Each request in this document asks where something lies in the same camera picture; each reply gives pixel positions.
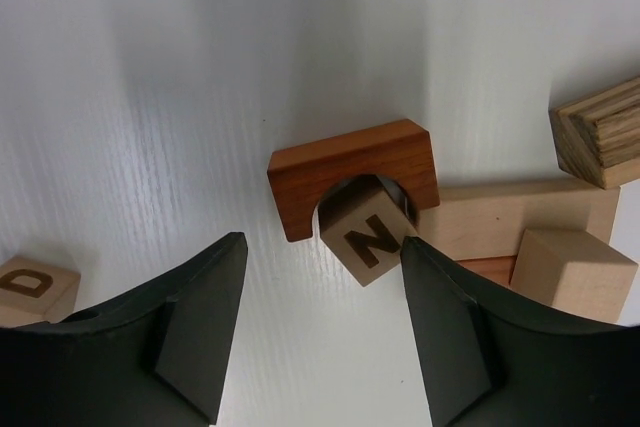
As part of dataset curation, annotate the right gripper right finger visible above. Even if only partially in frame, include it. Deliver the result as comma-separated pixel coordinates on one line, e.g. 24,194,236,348
401,237,639,426

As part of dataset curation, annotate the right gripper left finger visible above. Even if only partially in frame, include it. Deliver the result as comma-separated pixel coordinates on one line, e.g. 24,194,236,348
1,232,248,426

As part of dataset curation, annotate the reddish long wood block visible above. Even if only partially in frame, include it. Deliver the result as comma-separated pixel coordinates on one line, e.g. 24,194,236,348
457,256,517,287

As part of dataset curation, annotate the letter Q wood cube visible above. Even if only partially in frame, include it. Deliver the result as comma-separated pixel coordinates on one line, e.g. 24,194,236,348
510,229,638,323

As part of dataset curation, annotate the letter N wood cube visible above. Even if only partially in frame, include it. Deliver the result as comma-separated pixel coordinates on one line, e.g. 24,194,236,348
318,177,417,287

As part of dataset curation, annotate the light rectangular wood block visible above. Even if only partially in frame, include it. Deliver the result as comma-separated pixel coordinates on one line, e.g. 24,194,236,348
549,77,639,189

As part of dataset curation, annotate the brown arch wood block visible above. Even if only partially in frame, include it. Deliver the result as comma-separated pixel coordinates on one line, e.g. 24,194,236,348
267,119,440,243

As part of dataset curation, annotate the lone light wood cube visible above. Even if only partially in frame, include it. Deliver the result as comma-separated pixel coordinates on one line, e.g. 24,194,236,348
0,256,81,328

